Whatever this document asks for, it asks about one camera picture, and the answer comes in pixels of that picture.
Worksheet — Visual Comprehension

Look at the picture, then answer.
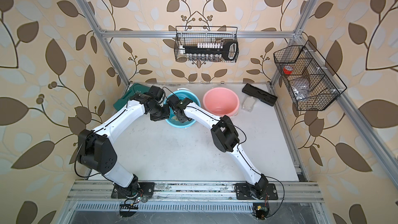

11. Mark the clear bag with white part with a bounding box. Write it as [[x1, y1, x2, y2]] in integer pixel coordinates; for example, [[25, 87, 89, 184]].
[[241, 96, 257, 112]]

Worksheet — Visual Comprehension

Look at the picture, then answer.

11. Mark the black wire basket back wall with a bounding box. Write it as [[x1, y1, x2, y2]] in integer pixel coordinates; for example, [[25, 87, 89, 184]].
[[174, 25, 239, 63]]

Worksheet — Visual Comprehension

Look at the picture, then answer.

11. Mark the black socket set holder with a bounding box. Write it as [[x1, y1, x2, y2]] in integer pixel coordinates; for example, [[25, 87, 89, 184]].
[[174, 40, 239, 62]]

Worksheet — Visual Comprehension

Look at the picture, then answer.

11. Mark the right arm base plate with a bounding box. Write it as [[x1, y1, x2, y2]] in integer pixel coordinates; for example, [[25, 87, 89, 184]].
[[234, 183, 279, 201]]

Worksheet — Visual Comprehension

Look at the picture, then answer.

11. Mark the green tool case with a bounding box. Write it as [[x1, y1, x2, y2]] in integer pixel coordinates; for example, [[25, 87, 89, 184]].
[[113, 83, 150, 111]]

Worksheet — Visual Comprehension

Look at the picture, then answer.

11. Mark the black plastic tray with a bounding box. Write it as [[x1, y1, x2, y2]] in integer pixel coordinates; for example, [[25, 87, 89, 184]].
[[242, 84, 278, 107]]

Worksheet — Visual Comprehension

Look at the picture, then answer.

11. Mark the black wire basket right wall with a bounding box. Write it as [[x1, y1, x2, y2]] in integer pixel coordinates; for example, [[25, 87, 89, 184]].
[[273, 40, 347, 111]]

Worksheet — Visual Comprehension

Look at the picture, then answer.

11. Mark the blue plastic bucket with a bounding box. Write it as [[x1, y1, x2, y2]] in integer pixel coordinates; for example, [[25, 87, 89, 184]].
[[164, 89, 201, 128]]

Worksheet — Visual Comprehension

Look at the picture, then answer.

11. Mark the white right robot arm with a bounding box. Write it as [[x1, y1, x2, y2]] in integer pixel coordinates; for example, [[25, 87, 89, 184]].
[[166, 94, 268, 200]]

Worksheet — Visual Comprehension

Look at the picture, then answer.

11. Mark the clear plastic bag in basket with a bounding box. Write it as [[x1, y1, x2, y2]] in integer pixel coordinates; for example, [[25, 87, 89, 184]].
[[291, 78, 310, 101]]

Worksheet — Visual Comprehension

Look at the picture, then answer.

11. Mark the pink plastic bucket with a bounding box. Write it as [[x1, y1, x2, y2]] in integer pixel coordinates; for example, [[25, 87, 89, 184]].
[[203, 87, 240, 117]]

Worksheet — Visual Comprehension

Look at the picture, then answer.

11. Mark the black wire basket wall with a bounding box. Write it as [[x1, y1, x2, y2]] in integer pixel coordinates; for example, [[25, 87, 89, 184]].
[[273, 40, 347, 111], [174, 25, 239, 63]]

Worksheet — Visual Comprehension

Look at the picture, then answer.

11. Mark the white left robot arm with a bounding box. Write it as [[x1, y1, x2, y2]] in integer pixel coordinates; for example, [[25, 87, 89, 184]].
[[76, 86, 170, 199]]

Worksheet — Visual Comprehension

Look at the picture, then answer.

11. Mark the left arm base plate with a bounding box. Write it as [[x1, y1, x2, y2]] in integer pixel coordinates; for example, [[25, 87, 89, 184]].
[[111, 181, 155, 199]]

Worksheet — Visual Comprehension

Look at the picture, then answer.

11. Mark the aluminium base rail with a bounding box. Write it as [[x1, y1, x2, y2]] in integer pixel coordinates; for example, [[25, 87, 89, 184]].
[[66, 180, 324, 213]]

